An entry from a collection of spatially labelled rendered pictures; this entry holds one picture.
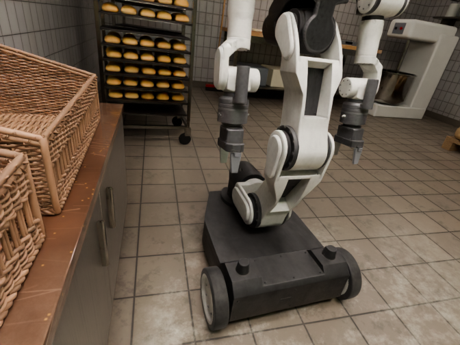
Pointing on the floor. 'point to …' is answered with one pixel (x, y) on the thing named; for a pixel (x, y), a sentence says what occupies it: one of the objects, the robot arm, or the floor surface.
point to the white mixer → (414, 68)
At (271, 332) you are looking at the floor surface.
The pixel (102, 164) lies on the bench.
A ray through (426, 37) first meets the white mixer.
